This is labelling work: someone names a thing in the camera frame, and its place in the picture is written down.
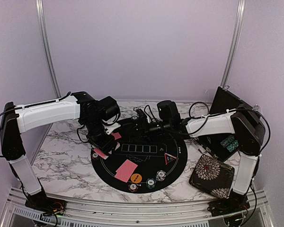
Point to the red poker chip stack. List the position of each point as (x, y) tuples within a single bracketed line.
[(94, 156)]

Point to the orange big blind button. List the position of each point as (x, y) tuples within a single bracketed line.
[(136, 178)]

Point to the red playing card deck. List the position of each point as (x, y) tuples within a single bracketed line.
[(100, 153)]

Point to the blue orange chip stack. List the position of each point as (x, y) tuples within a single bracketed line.
[(160, 176)]

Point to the red triangular marker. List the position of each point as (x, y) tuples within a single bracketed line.
[(169, 158)]

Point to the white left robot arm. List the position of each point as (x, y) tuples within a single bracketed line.
[(18, 119)]

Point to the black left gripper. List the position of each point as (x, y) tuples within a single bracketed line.
[(105, 145)]

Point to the black poker chip case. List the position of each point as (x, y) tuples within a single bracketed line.
[(231, 125)]

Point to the red card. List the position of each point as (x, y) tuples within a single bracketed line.
[(116, 135), (124, 172)]

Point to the round black poker mat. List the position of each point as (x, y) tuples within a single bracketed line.
[(147, 153)]

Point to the floral fabric pouch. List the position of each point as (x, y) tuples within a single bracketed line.
[(212, 177)]

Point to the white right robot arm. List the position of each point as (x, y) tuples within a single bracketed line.
[(237, 199)]

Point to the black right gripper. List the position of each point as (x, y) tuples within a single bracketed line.
[(143, 128)]

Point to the blue orange chips on marble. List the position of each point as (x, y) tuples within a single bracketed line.
[(139, 113)]

